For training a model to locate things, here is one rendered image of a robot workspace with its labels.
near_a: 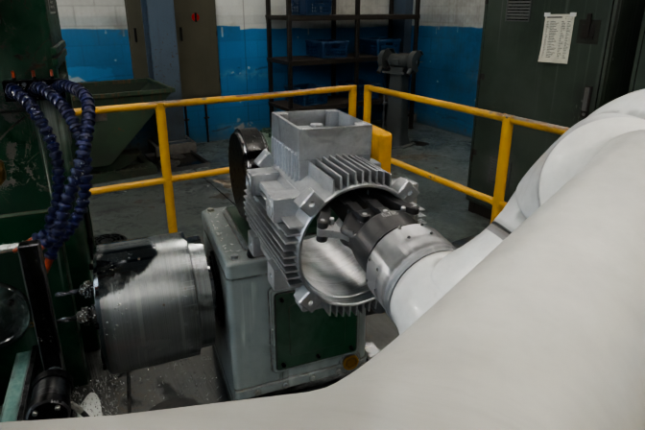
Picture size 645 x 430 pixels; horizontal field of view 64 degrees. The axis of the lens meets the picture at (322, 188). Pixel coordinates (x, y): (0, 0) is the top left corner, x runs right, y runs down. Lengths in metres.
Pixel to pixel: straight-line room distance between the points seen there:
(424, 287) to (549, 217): 0.25
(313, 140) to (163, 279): 0.46
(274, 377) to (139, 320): 0.30
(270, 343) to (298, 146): 0.52
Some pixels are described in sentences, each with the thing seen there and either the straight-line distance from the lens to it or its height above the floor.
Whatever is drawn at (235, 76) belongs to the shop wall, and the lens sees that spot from 6.62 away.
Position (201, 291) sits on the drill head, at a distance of 1.00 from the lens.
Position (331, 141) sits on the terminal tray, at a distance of 0.65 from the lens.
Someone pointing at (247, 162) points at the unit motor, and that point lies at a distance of 0.96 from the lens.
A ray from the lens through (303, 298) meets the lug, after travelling 0.62.
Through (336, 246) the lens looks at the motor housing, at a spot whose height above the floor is 1.25.
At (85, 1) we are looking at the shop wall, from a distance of 6.19.
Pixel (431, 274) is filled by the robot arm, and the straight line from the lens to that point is 0.44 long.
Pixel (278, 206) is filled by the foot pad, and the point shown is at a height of 1.37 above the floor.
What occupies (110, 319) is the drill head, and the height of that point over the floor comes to 1.08.
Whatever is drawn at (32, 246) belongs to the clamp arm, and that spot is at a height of 1.25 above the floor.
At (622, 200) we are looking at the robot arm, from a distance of 0.21.
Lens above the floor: 1.59
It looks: 19 degrees down
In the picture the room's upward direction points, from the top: straight up
